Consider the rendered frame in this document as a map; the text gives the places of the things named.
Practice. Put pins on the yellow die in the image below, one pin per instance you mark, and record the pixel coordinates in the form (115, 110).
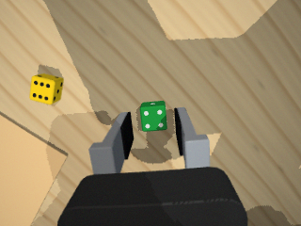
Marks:
(46, 88)

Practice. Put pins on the tan square mat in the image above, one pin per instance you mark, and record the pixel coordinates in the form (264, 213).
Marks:
(28, 168)

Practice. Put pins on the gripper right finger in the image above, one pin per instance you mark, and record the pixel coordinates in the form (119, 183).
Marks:
(194, 148)

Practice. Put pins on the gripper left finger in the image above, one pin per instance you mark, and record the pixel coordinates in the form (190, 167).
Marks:
(108, 156)

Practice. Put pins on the green die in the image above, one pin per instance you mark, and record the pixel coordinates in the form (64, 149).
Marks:
(153, 116)

